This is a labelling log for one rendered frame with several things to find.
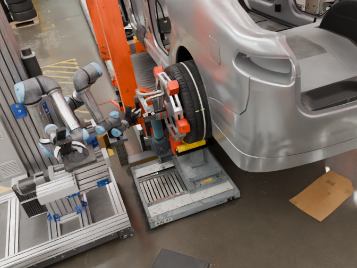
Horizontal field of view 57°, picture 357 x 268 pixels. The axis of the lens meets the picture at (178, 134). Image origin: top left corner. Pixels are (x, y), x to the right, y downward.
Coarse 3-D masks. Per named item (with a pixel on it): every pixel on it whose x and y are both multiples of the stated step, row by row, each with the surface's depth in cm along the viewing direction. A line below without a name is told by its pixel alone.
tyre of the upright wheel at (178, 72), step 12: (192, 60) 263; (168, 72) 261; (180, 72) 249; (192, 72) 248; (180, 84) 242; (192, 84) 243; (192, 96) 240; (204, 96) 242; (192, 108) 241; (204, 108) 243; (192, 120) 243; (192, 132) 250; (204, 132) 255
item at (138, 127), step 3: (108, 63) 501; (111, 63) 499; (108, 66) 518; (111, 66) 489; (111, 69) 480; (111, 72) 494; (114, 75) 461; (135, 126) 349; (138, 126) 341; (138, 129) 336; (141, 129) 336; (138, 132) 341; (141, 132) 341; (138, 135) 348; (141, 135) 339; (141, 138) 340
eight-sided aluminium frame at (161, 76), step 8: (160, 80) 258; (168, 80) 250; (160, 88) 286; (168, 96) 247; (176, 96) 245; (176, 112) 242; (176, 120) 246; (168, 128) 288; (176, 128) 253; (176, 136) 262; (184, 136) 261
